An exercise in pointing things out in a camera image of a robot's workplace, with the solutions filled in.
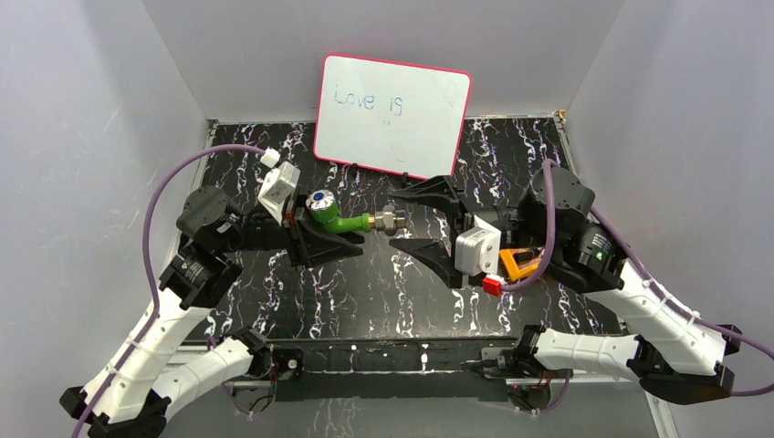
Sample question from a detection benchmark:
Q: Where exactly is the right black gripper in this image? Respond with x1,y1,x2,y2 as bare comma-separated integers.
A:
387,176,556,291

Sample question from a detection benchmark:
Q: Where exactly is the green water faucet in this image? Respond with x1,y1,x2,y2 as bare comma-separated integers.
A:
305,189,374,235

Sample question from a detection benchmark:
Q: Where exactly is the silver hex nut fitting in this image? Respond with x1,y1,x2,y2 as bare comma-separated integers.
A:
370,205,406,236

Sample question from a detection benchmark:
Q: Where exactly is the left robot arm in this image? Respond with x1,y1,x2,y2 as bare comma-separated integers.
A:
59,186,377,437

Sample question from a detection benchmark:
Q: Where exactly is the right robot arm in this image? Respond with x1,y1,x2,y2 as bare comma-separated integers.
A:
391,161,739,405

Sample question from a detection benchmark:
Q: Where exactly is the orange parts bin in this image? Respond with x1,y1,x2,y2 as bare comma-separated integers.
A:
499,247,543,282

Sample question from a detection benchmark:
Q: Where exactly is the pink framed whiteboard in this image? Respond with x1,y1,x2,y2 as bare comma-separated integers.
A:
313,54,472,179

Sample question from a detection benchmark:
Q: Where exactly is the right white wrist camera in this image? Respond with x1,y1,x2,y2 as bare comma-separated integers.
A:
455,228,505,297

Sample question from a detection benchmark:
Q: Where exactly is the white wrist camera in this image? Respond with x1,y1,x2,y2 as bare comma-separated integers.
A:
258,162,300,225
455,228,505,297

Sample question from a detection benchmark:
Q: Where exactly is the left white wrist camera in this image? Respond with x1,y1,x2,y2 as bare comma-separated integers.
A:
258,162,300,225

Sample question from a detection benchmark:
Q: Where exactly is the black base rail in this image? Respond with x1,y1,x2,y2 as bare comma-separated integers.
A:
276,337,526,402

